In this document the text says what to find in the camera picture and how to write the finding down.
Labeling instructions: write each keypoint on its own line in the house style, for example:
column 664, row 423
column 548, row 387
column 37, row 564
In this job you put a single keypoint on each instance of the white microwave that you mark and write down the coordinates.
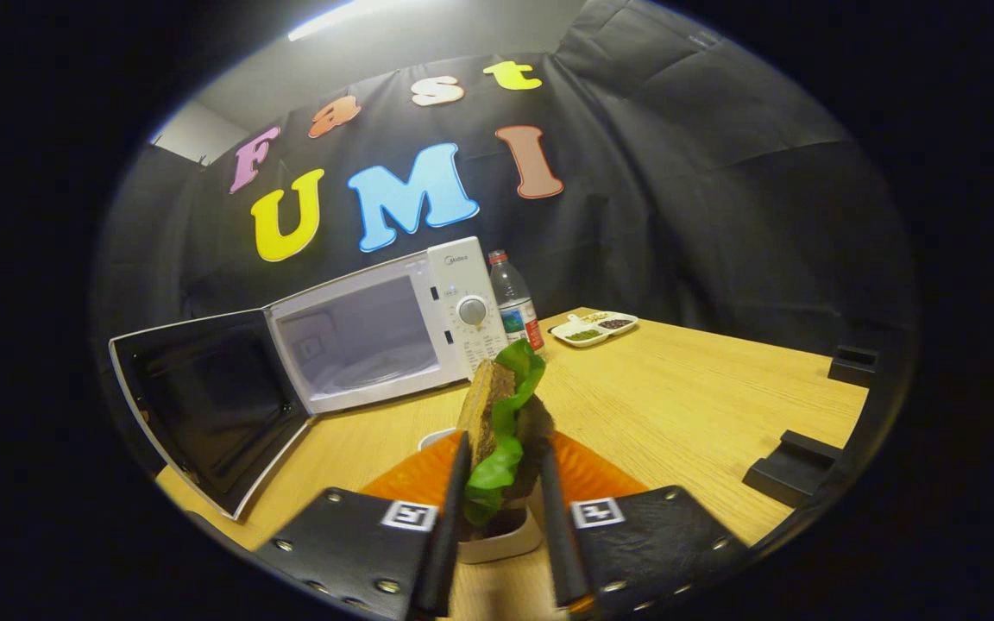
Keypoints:
column 462, row 302

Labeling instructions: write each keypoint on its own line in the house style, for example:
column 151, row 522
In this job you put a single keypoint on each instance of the white divided dish with beans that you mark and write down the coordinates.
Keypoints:
column 592, row 332

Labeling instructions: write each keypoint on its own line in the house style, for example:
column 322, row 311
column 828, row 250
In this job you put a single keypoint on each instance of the small white dish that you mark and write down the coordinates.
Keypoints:
column 506, row 545

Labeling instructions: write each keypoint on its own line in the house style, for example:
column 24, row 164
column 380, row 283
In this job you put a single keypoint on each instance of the clear plastic water bottle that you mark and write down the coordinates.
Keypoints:
column 514, row 297

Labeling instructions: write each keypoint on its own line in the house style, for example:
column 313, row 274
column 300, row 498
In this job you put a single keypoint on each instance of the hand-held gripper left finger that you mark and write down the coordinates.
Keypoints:
column 359, row 552

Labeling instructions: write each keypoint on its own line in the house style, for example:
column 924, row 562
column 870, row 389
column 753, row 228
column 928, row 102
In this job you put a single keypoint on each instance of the lettuce sandwich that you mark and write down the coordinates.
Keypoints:
column 497, row 405

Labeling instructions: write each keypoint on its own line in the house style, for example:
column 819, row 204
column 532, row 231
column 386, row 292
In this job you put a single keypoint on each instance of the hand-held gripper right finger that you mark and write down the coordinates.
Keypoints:
column 661, row 543

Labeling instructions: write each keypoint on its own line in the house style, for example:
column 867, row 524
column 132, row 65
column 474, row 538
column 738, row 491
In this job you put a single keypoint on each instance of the black backdrop cloth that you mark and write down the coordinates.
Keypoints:
column 721, row 216

